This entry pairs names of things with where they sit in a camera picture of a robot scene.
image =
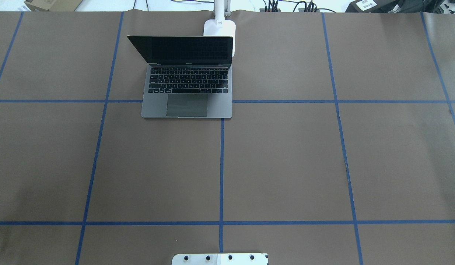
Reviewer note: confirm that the cardboard box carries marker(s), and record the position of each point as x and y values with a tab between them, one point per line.
53	5

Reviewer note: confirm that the grey laptop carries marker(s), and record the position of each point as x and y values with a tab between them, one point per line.
187	77

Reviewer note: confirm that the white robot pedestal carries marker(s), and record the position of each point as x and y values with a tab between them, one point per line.
221	259

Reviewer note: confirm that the black box with white label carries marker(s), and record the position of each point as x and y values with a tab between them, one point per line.
372	6

